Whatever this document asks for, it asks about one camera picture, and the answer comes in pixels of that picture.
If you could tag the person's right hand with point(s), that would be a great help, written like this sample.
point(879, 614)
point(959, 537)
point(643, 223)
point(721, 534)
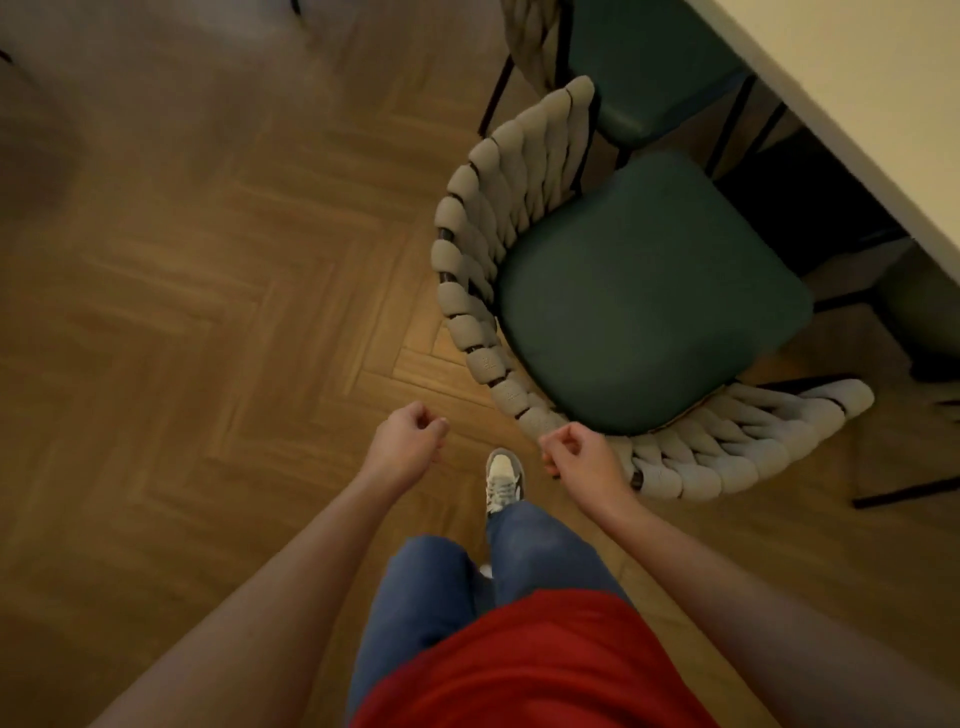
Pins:
point(596, 472)

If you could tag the person's left hand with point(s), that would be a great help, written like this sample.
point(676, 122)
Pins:
point(397, 454)

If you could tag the person's left fingers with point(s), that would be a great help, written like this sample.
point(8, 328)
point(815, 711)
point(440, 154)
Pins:
point(431, 433)

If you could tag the person's right fingers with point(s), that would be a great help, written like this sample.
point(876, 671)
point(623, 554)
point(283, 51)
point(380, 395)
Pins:
point(561, 450)

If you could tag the person's left forearm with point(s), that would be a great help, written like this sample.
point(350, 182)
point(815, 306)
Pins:
point(277, 600)

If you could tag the person's right forearm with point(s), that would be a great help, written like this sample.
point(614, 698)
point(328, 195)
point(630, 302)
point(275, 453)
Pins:
point(750, 622)

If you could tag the grey and white sneaker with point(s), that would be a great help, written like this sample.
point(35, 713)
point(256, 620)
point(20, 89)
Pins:
point(503, 480)

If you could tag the blue jeans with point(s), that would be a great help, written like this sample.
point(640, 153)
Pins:
point(427, 600)

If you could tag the green seat woven back chair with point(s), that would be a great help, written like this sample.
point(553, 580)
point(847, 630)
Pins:
point(645, 67)
point(645, 300)

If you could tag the red shirt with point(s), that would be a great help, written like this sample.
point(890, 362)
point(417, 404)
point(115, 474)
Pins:
point(540, 667)

